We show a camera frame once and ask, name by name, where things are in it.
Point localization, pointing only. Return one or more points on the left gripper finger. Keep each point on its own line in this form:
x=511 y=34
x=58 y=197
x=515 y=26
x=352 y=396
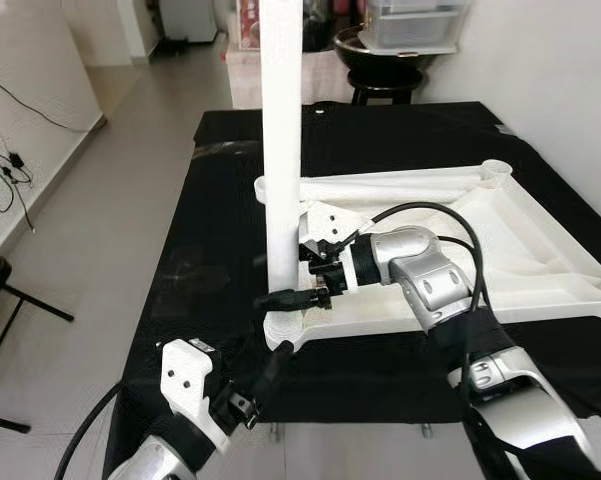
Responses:
x=270 y=375

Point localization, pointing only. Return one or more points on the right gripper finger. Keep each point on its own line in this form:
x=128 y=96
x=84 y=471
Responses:
x=290 y=298

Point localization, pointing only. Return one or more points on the white plastic table top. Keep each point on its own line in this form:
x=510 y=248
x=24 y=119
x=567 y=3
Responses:
x=540 y=270

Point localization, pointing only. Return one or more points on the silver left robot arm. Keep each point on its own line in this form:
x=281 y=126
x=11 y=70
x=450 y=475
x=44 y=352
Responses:
x=165 y=460

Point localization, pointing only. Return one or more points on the black table cloth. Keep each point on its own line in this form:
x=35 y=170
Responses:
x=200 y=250

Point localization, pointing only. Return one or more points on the black stool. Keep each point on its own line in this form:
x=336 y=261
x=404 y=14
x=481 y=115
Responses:
x=385 y=90

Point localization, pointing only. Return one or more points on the beige floor mat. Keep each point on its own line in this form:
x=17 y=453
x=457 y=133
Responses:
x=325 y=80

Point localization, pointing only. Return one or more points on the dark bag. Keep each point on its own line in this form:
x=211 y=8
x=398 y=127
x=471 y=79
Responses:
x=320 y=20

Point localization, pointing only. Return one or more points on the white cabinet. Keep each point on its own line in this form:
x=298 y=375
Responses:
x=190 y=18

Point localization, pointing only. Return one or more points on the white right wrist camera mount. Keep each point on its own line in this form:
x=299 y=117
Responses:
x=330 y=225

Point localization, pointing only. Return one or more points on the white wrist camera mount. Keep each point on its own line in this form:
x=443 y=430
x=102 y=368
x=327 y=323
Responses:
x=185 y=385
x=330 y=225

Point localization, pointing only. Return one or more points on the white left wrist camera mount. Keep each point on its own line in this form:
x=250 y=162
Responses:
x=185 y=385

